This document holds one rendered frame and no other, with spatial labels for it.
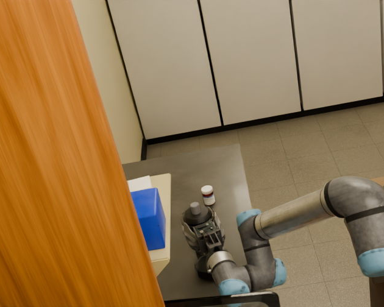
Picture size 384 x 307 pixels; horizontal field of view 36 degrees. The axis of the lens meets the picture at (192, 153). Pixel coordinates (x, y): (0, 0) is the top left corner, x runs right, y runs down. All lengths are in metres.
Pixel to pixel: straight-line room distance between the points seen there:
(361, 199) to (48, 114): 0.74
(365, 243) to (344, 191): 0.13
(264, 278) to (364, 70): 3.12
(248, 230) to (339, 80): 3.03
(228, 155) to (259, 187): 1.41
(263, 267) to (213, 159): 1.00
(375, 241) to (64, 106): 0.76
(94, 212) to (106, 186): 0.06
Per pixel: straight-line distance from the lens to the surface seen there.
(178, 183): 2.47
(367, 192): 1.40
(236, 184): 2.39
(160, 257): 1.23
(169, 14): 4.24
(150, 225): 1.21
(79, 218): 1.07
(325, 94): 4.61
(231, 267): 1.66
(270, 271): 1.66
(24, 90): 0.96
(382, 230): 1.39
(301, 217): 1.53
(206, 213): 1.85
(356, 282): 3.26
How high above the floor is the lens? 2.30
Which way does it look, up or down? 31 degrees down
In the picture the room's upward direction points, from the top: 13 degrees counter-clockwise
